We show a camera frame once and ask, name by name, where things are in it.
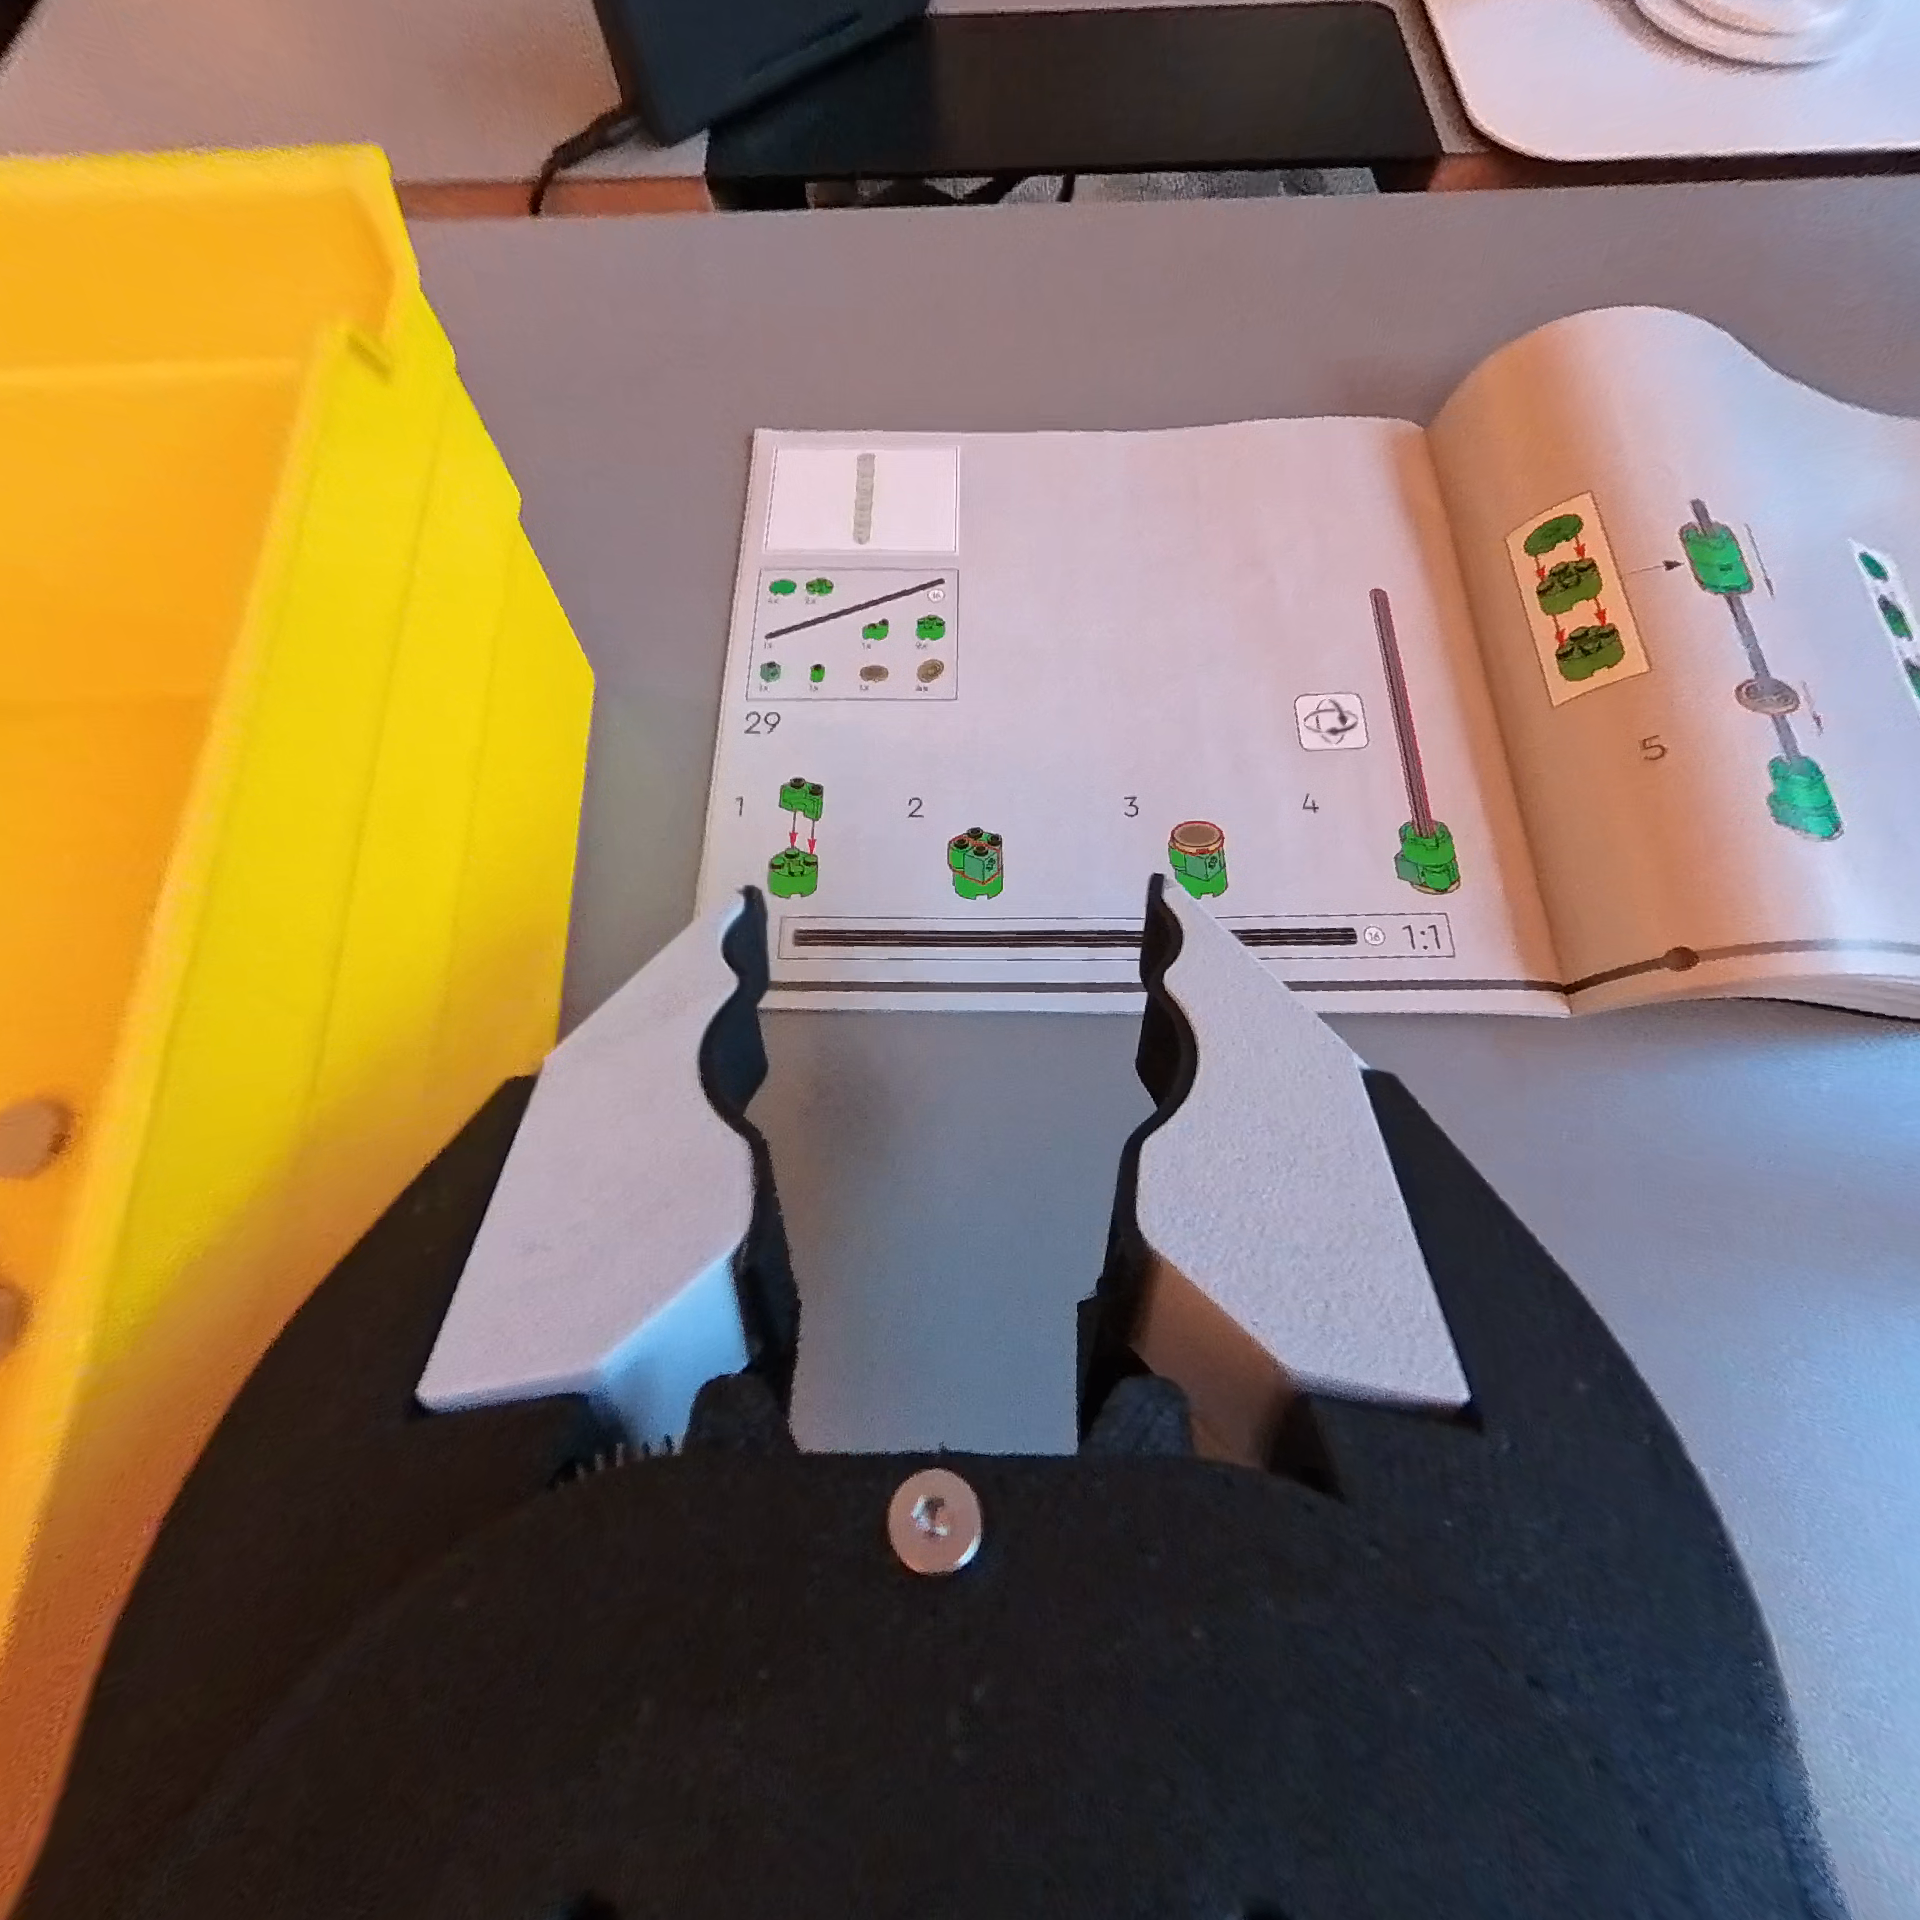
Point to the black power box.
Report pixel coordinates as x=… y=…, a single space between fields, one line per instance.
x=748 y=59

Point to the building instruction booklet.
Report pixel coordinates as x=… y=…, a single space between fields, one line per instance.
x=1126 y=600

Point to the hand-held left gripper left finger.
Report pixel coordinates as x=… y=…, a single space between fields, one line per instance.
x=600 y=1229

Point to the white desk stand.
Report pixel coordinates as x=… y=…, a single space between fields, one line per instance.
x=1650 y=89

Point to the grey desk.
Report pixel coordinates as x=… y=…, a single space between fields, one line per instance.
x=1650 y=1276

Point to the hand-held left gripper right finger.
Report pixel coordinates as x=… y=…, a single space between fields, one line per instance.
x=1291 y=1215

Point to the adjoining grey table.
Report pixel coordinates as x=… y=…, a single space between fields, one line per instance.
x=378 y=76

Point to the yellow plastic bin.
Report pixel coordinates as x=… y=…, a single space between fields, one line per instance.
x=378 y=750

